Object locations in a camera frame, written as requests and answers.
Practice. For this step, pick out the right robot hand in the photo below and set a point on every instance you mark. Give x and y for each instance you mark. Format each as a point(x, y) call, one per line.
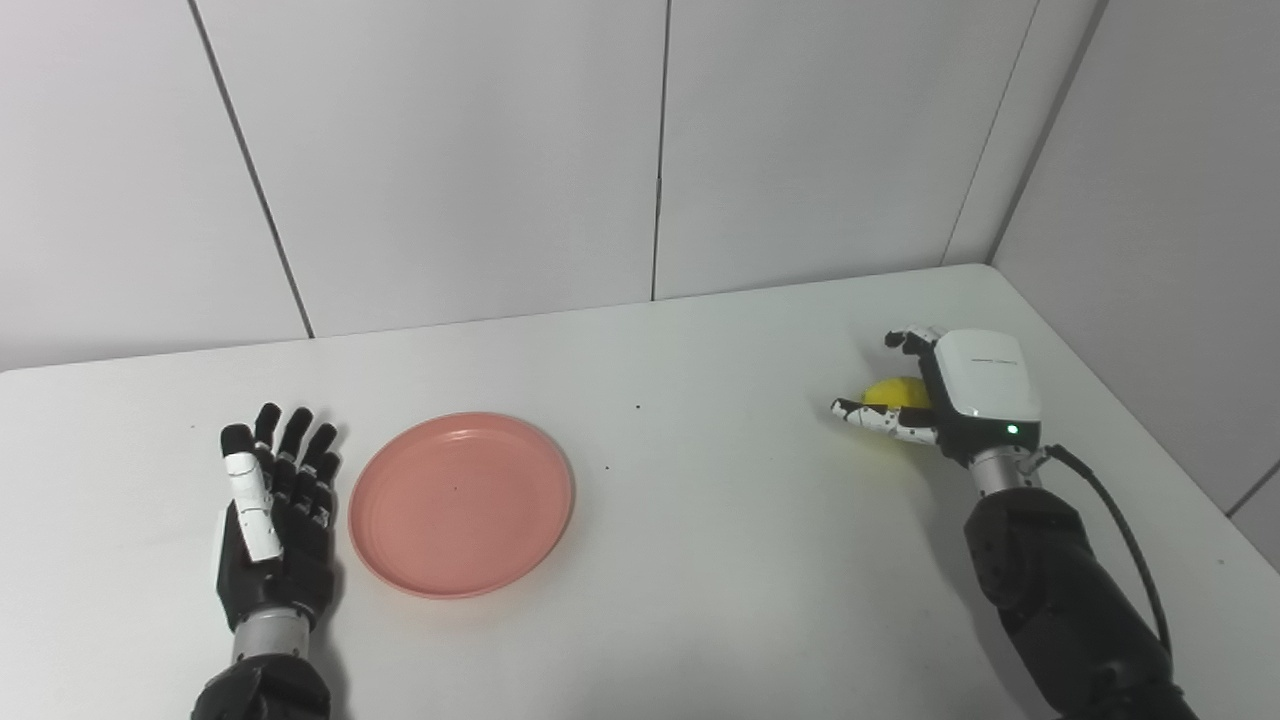
point(965, 390)

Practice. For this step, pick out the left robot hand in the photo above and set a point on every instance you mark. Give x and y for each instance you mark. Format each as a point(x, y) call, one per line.
point(275, 530)

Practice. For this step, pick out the yellow lemon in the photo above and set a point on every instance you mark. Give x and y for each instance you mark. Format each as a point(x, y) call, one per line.
point(893, 392)

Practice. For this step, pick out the pink round plate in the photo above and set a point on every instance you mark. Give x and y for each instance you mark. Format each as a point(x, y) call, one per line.
point(461, 505)

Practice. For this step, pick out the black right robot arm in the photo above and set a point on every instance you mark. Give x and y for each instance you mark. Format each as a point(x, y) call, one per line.
point(1060, 600)

